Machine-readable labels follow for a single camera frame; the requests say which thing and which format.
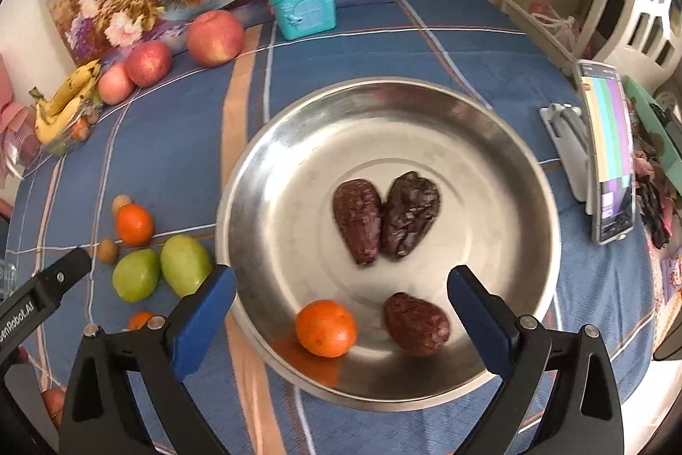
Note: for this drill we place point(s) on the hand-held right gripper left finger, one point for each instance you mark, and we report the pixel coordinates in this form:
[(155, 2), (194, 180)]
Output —
[(205, 311)]

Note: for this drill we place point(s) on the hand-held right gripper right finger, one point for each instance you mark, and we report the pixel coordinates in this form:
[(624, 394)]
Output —
[(477, 316)]

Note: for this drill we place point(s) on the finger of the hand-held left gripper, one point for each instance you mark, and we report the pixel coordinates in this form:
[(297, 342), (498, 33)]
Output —
[(48, 284)]

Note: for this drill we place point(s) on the oval green jujube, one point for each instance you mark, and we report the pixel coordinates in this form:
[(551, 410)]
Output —
[(184, 263)]

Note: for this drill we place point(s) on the orange mandarin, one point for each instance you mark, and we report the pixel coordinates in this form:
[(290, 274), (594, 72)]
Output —
[(325, 327), (139, 320), (134, 224)]

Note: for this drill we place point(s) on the brown longan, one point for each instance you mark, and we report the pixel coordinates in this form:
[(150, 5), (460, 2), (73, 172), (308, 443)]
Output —
[(121, 203), (106, 251)]

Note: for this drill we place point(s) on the round green jujube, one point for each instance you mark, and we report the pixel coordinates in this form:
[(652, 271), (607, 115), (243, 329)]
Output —
[(136, 275)]

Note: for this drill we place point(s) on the round metal plate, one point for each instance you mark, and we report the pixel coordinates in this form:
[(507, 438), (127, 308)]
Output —
[(453, 167)]

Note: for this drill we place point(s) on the clear glass mug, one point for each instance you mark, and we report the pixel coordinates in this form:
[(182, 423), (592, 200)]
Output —
[(5, 274)]

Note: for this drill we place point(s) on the dark red dried date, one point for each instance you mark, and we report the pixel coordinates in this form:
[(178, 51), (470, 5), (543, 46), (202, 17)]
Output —
[(410, 215), (416, 324), (357, 220)]

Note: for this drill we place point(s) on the clear plastic container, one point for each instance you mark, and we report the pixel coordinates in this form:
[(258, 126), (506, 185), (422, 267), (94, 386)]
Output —
[(66, 143)]

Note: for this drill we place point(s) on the blue plaid tablecloth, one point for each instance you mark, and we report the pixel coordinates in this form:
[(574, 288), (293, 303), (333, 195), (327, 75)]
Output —
[(176, 156)]

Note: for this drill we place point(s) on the pink flower bouquet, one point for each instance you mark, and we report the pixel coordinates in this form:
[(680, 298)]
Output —
[(13, 124)]

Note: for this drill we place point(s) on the white phone stand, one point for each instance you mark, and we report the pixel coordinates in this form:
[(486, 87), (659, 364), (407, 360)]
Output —
[(565, 151)]

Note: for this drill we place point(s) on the yellow banana bunch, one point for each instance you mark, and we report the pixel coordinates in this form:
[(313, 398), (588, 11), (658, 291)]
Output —
[(66, 98)]

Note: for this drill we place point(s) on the smartphone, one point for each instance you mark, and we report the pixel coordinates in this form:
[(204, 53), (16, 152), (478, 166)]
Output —
[(607, 151)]

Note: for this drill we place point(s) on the red apple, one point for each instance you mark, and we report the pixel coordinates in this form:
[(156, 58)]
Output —
[(114, 83), (149, 63), (215, 37)]

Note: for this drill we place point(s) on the green printed box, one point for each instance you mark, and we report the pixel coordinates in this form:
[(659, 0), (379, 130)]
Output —
[(655, 124)]

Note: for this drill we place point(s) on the pink plastic bag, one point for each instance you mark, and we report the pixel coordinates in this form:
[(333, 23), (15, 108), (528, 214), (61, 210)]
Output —
[(554, 20)]

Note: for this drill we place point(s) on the teal house-shaped box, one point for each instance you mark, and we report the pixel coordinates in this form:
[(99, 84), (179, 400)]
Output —
[(303, 7)]

